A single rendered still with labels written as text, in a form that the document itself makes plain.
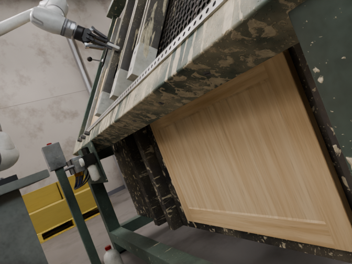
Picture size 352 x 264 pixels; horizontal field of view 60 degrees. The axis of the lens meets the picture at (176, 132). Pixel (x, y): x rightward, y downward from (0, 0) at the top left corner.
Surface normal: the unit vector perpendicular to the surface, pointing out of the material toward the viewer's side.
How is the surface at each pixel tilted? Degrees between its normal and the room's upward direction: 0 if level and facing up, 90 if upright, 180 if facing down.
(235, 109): 90
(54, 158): 90
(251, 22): 144
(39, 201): 90
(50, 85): 90
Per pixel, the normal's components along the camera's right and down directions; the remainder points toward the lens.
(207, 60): -0.18, 0.94
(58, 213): 0.49, -0.19
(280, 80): -0.82, 0.32
